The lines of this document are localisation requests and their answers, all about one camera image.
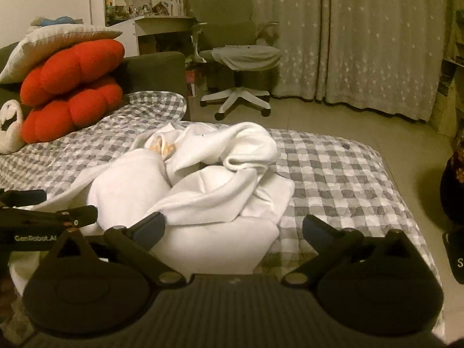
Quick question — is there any white plush toy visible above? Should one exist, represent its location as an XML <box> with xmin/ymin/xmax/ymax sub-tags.
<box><xmin>0</xmin><ymin>99</ymin><xmax>25</xmax><ymax>154</ymax></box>

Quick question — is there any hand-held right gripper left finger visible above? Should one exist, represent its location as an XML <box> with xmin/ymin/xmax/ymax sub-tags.
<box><xmin>43</xmin><ymin>211</ymin><xmax>187</xmax><ymax>291</ymax></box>

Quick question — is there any dark patterned cloth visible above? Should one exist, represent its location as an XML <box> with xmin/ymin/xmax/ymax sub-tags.
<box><xmin>440</xmin><ymin>148</ymin><xmax>464</xmax><ymax>231</ymax></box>

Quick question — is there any black object with white print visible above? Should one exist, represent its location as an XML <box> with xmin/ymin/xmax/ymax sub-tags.
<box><xmin>442</xmin><ymin>230</ymin><xmax>464</xmax><ymax>285</ymax></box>

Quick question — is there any grey cloth on chair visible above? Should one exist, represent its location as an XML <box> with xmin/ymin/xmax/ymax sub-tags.
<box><xmin>210</xmin><ymin>44</ymin><xmax>283</xmax><ymax>71</ymax></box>

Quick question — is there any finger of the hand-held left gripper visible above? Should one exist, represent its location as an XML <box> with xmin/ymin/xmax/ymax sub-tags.
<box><xmin>0</xmin><ymin>205</ymin><xmax>98</xmax><ymax>230</ymax></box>
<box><xmin>0</xmin><ymin>189</ymin><xmax>47</xmax><ymax>207</ymax></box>

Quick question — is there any grey checked blanket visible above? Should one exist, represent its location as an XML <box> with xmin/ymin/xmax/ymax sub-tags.
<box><xmin>0</xmin><ymin>90</ymin><xmax>446</xmax><ymax>338</ymax></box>

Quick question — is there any blue plush toy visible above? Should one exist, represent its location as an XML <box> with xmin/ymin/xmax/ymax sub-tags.
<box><xmin>31</xmin><ymin>16</ymin><xmax>84</xmax><ymax>28</ymax></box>

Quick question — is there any red puffy cushion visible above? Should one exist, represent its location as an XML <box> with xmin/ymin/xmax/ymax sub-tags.
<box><xmin>22</xmin><ymin>76</ymin><xmax>124</xmax><ymax>144</ymax></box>
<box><xmin>20</xmin><ymin>39</ymin><xmax>126</xmax><ymax>106</ymax></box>

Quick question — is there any white desk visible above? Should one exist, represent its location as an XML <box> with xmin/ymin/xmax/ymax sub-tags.
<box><xmin>109</xmin><ymin>16</ymin><xmax>196</xmax><ymax>59</ymax></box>

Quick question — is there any wooden shelf unit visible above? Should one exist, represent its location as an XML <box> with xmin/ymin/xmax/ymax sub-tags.
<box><xmin>429</xmin><ymin>40</ymin><xmax>464</xmax><ymax>138</ymax></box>

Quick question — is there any beige pillow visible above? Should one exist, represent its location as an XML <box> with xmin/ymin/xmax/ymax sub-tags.
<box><xmin>0</xmin><ymin>25</ymin><xmax>123</xmax><ymax>85</ymax></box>

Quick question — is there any star-patterned curtain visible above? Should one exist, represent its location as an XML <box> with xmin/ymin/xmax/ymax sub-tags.
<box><xmin>250</xmin><ymin>0</ymin><xmax>330</xmax><ymax>102</ymax></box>
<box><xmin>319</xmin><ymin>0</ymin><xmax>450</xmax><ymax>122</ymax></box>

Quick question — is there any grey office chair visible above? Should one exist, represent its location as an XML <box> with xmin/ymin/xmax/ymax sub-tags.
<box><xmin>188</xmin><ymin>0</ymin><xmax>283</xmax><ymax>120</ymax></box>

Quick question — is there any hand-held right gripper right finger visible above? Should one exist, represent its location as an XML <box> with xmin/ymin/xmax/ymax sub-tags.
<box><xmin>281</xmin><ymin>215</ymin><xmax>428</xmax><ymax>287</ymax></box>

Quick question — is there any white t-shirt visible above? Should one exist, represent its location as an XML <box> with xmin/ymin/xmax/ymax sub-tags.
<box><xmin>36</xmin><ymin>121</ymin><xmax>296</xmax><ymax>274</ymax></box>

